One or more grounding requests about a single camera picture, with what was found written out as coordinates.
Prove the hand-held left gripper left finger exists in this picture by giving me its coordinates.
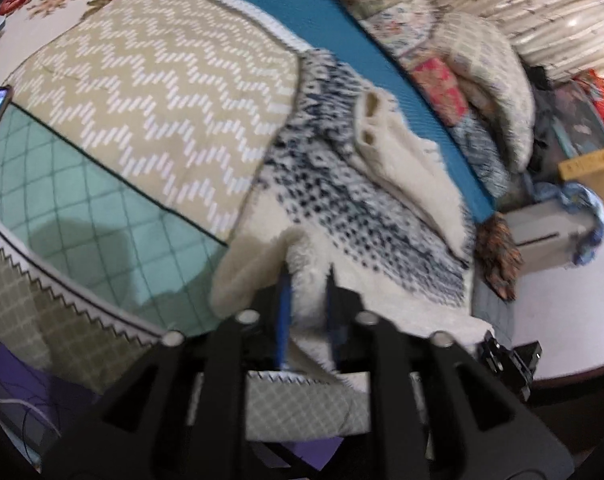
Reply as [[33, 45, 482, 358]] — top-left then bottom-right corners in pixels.
[[44, 267, 295, 480]]

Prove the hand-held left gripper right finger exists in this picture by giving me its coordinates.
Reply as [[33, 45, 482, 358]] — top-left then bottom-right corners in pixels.
[[324, 262, 575, 480]]

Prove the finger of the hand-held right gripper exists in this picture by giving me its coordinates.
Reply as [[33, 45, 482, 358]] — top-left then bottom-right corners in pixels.
[[514, 341, 542, 383], [478, 331, 533, 402]]

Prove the white navy fleece sweater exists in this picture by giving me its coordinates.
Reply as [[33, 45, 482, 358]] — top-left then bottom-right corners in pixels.
[[209, 50, 490, 376]]

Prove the grey quilted blanket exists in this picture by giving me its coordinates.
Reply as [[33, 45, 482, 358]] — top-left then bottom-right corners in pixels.
[[469, 280, 515, 346]]

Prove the dark orange floral cloth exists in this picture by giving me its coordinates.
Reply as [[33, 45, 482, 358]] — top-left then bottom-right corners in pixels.
[[474, 212, 525, 303]]

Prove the grey storage box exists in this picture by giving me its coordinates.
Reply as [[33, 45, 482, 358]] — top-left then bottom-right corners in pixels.
[[502, 200, 598, 271]]

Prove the blue crumpled cloth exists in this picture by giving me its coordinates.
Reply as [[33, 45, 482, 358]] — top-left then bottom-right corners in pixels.
[[532, 182, 604, 266]]

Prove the cardboard box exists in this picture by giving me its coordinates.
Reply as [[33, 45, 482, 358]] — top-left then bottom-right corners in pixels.
[[557, 147, 604, 183]]

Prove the dark printed bag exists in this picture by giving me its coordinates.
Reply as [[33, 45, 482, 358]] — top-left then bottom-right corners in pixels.
[[547, 80, 604, 158]]

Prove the red floral patchwork quilt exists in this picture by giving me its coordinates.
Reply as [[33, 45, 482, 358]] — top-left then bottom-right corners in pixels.
[[292, 0, 513, 196]]

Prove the purple floor mat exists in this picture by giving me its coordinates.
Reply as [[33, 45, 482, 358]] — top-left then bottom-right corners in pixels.
[[0, 340, 108, 441]]

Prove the patterned teal beige bedspread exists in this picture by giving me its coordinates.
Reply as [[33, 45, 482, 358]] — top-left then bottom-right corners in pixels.
[[0, 0, 498, 441]]

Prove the white patterned pillow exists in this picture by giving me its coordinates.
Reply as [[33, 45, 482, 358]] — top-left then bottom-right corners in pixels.
[[432, 12, 538, 171]]

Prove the white cable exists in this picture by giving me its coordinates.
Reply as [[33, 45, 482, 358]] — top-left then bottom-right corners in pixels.
[[0, 391, 63, 436]]

